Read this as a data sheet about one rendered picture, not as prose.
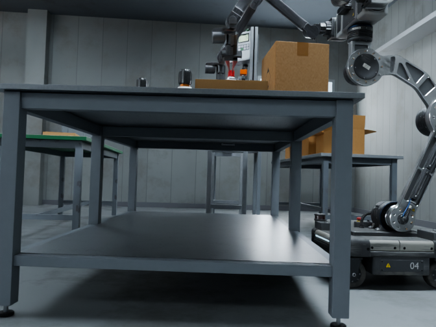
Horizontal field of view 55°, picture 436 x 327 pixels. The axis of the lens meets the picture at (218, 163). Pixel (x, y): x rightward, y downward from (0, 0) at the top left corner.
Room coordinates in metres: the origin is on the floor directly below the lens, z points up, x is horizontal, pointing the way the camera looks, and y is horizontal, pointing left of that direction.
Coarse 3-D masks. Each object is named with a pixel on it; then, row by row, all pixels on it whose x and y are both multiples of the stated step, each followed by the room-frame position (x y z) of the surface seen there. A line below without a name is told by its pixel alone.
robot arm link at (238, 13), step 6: (240, 0) 1.96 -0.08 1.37; (246, 0) 1.96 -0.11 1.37; (234, 6) 1.95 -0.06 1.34; (240, 6) 1.95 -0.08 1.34; (246, 6) 1.96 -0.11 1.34; (234, 12) 1.95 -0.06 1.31; (240, 12) 1.95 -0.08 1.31; (228, 18) 1.95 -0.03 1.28; (240, 18) 1.95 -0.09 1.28; (228, 24) 1.95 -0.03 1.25
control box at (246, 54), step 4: (244, 32) 2.67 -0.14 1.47; (240, 44) 2.68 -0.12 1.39; (244, 52) 2.66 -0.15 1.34; (248, 52) 2.64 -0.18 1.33; (244, 56) 2.66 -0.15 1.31; (248, 56) 2.64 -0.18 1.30; (240, 60) 2.69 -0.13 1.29; (244, 60) 2.68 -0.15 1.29; (248, 60) 2.67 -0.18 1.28; (236, 64) 2.78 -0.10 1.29; (240, 64) 2.77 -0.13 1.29
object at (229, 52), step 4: (228, 44) 2.00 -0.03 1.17; (236, 44) 2.00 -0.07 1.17; (228, 48) 2.01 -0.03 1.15; (232, 48) 2.00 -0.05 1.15; (236, 48) 2.01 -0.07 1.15; (224, 52) 2.05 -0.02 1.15; (228, 52) 2.02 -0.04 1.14; (232, 52) 2.01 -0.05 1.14; (236, 52) 2.03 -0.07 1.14; (240, 52) 2.06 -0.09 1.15; (224, 56) 2.02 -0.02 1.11; (228, 56) 2.02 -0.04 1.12; (232, 56) 2.02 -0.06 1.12; (236, 56) 2.02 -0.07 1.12; (240, 56) 2.02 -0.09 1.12
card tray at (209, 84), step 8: (200, 80) 1.47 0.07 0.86; (208, 80) 1.47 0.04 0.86; (216, 80) 1.47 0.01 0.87; (224, 80) 1.47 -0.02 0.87; (232, 80) 1.47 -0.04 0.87; (240, 80) 1.47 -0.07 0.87; (248, 80) 1.47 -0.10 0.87; (256, 80) 1.47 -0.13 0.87; (264, 80) 1.47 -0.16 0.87; (208, 88) 1.47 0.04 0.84; (216, 88) 1.47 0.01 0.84; (224, 88) 1.47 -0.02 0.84; (232, 88) 1.47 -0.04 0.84; (240, 88) 1.47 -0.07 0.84; (248, 88) 1.47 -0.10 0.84; (256, 88) 1.47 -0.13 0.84; (264, 88) 1.47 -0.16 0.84
